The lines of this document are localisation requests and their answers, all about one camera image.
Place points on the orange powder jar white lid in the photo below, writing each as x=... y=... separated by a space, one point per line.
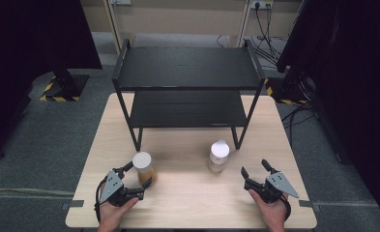
x=141 y=160

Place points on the white wall socket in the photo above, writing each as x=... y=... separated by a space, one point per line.
x=261 y=4

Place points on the white metal post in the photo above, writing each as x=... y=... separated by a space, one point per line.
x=113 y=25
x=244 y=22

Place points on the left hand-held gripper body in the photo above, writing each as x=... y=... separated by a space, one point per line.
x=111 y=185

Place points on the pale powder jar white lid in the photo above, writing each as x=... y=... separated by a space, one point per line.
x=219 y=150

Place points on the dark curtain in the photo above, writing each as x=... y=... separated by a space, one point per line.
x=33 y=38
x=355 y=64

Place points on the dark tape strip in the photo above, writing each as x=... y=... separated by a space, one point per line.
x=73 y=205
x=308 y=205

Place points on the black two-tier shelf rack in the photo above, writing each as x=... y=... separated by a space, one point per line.
x=187 y=67

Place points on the person's right hand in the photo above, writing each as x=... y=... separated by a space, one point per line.
x=274 y=214

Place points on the person's left hand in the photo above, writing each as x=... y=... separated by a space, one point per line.
x=113 y=216

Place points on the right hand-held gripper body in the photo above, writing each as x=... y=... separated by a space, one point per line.
x=281 y=185

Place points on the black stand base striped tape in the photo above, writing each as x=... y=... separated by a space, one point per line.
x=287 y=93
x=65 y=87

